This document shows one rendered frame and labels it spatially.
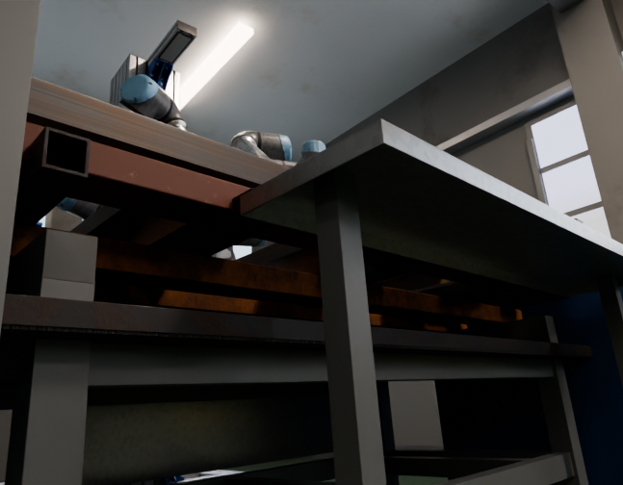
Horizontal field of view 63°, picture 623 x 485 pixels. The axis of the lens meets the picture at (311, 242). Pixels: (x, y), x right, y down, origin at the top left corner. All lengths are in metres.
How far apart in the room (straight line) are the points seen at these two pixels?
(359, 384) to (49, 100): 0.51
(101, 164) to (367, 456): 0.49
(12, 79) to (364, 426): 0.48
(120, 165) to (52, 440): 0.34
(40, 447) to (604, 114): 3.52
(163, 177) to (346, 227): 0.28
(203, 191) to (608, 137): 3.14
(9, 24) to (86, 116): 0.23
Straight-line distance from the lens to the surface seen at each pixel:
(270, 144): 1.97
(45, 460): 0.65
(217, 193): 0.80
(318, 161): 0.63
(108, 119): 0.76
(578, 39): 4.03
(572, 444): 1.71
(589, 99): 3.82
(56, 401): 0.65
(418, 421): 4.47
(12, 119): 0.50
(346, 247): 0.64
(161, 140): 0.79
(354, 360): 0.61
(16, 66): 0.53
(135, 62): 2.58
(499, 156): 4.24
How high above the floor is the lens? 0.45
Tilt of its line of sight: 18 degrees up
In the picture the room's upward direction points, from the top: 4 degrees counter-clockwise
